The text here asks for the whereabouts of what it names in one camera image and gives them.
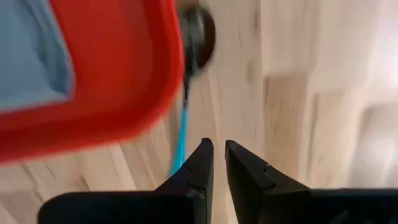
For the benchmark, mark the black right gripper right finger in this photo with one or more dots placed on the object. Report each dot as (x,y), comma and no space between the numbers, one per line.
(245,180)

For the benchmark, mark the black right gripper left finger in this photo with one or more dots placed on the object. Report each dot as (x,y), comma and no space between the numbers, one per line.
(199,174)

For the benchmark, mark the red plastic tray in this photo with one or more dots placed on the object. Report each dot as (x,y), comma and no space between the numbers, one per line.
(124,77)

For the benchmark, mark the grey cloth napkin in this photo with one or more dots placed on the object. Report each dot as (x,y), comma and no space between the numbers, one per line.
(28,53)

